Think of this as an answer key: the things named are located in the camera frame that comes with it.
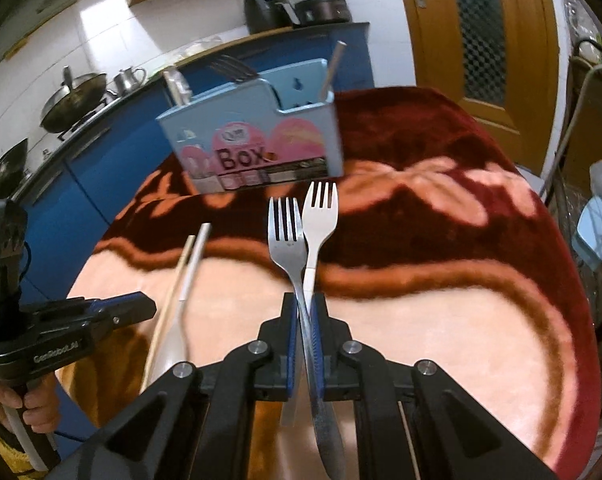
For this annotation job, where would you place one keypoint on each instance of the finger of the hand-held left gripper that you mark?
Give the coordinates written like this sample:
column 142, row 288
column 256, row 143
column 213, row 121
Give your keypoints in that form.
column 131, row 307
column 106, row 303

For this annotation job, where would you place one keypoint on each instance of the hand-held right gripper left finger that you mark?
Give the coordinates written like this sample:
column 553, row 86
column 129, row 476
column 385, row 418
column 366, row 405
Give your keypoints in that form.
column 294, row 355

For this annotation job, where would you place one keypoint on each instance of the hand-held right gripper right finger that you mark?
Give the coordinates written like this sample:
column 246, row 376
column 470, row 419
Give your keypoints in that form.
column 319, row 360

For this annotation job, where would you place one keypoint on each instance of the wooden chopstick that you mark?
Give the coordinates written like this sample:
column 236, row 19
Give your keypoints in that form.
column 173, row 295

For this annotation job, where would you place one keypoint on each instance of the white fork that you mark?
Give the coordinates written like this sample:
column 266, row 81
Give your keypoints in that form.
column 321, row 220

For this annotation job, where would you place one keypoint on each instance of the blue chopsticks box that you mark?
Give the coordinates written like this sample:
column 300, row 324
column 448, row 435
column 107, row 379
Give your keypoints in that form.
column 241, row 125

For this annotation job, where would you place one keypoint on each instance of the person's left forearm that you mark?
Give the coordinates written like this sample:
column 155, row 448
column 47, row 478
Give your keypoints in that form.
column 1, row 445

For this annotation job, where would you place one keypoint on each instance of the person's left hand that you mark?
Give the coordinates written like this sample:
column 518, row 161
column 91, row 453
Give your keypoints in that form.
column 38, row 405

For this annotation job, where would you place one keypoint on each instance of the red floral blanket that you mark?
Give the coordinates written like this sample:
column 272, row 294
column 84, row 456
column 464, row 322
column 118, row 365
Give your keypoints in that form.
column 431, row 310

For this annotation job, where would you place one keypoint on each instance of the blue kitchen counter cabinets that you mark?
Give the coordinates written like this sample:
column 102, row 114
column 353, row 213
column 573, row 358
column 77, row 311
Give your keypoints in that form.
column 106, row 175

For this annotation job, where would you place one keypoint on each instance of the dark wok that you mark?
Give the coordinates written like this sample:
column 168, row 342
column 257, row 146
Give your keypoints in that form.
column 6, row 167

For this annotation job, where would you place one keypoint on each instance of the steel wok with ladle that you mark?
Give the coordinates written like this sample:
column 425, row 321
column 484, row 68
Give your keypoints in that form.
column 73, row 102

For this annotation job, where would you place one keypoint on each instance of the steel kettle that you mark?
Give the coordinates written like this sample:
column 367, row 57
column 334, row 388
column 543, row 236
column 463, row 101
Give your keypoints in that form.
column 126, row 80

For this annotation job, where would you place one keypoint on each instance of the blue framed mirror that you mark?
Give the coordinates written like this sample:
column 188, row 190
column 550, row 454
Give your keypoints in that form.
column 596, row 230

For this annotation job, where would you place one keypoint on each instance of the grey range hood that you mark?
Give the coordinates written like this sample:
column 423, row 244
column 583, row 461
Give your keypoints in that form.
column 36, row 5

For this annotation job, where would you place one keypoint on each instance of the wooden door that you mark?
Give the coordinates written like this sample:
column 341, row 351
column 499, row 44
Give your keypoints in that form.
column 431, row 60

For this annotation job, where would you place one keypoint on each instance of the black air fryer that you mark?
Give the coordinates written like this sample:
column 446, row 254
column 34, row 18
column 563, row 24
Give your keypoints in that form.
column 263, row 10

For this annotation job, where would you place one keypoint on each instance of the dark rice cooker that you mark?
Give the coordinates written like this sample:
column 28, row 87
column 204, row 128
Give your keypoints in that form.
column 326, row 10

